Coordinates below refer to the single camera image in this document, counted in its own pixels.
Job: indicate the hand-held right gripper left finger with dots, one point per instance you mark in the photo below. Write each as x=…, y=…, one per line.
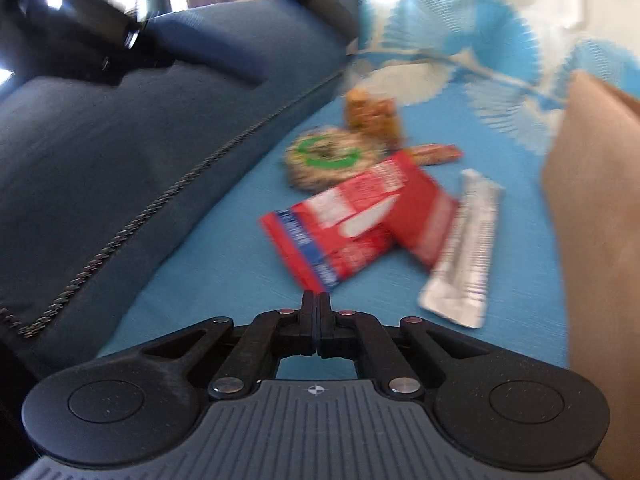
x=310, y=312

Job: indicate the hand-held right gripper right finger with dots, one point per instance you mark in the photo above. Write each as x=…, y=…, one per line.
x=326, y=312

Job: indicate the red packet with blue stripe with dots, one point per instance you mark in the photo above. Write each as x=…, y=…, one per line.
x=325, y=235

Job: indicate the clear bag of biscuits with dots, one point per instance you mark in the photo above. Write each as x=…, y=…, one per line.
x=372, y=115

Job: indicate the cardboard box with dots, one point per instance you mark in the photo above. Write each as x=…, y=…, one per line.
x=600, y=240

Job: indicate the blue fan print blanket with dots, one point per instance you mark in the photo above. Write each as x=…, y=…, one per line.
x=240, y=280

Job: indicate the silver foil snack packet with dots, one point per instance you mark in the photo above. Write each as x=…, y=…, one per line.
x=465, y=260

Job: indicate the round green label snack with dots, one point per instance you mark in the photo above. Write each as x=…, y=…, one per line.
x=325, y=157

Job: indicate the small red snack bar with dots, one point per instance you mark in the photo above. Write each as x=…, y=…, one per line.
x=435, y=154

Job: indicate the blue fabric sofa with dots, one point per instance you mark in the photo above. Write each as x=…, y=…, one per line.
x=125, y=160

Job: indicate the dark object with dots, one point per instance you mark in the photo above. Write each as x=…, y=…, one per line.
x=65, y=15

